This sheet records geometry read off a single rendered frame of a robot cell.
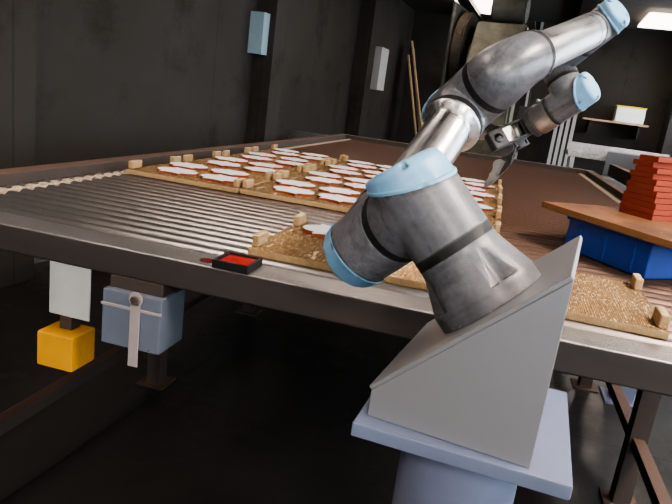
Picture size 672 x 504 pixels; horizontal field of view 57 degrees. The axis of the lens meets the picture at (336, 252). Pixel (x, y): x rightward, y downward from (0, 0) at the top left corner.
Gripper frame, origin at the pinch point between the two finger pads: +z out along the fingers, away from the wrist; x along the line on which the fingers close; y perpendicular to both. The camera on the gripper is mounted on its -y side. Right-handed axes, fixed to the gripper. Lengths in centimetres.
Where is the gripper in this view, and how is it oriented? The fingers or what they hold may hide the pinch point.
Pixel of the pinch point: (468, 163)
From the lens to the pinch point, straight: 166.2
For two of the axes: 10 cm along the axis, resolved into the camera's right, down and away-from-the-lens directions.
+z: -6.3, 4.0, 6.7
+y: 6.1, -2.8, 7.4
